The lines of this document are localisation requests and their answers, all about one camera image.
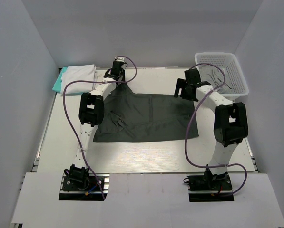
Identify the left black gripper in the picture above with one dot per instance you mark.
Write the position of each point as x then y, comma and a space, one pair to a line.
123, 73

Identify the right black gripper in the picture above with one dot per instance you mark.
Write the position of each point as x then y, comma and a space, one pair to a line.
181, 83

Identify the dark grey t-shirt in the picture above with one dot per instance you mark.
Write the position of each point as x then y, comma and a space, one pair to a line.
142, 118

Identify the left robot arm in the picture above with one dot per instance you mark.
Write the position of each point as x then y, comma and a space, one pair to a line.
91, 110

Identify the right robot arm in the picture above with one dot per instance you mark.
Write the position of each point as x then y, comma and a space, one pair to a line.
230, 122

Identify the folded white t-shirt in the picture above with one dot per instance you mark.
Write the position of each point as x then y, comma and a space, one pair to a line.
79, 73

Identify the light grey t-shirt in basket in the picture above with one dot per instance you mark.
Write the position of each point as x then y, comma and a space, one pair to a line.
215, 78

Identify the white plastic basket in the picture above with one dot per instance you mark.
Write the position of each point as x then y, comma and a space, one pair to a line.
220, 68

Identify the folded teal t-shirt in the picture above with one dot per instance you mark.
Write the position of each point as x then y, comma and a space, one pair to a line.
57, 85

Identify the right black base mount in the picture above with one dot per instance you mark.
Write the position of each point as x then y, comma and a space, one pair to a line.
209, 187

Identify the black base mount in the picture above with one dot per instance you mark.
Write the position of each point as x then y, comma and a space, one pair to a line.
209, 187
88, 190

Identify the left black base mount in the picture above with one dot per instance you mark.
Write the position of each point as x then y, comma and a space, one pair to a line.
88, 190

